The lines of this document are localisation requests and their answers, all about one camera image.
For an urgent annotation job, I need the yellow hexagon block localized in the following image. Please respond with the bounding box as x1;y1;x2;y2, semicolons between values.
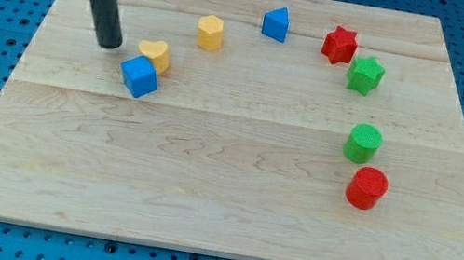
197;15;225;51

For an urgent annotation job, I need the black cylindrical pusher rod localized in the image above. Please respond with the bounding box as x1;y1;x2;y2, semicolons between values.
89;0;123;49

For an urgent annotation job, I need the green cylinder block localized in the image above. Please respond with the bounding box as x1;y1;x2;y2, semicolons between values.
343;123;383;164

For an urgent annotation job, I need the green star block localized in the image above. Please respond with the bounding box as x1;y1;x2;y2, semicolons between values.
346;56;386;97

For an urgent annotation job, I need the light wooden board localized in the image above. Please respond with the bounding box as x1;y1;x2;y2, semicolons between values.
0;0;464;260

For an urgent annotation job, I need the blue triangle block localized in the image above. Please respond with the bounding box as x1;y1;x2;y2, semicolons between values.
261;7;290;43

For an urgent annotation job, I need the red cylinder block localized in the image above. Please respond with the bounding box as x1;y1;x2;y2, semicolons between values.
345;166;389;211

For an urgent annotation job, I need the blue cube block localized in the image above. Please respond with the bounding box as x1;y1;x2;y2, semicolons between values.
120;55;158;98

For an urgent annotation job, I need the red star block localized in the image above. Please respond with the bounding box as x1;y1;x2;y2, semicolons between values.
321;26;358;64

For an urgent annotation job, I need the yellow heart block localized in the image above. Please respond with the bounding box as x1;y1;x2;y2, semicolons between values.
138;40;170;75

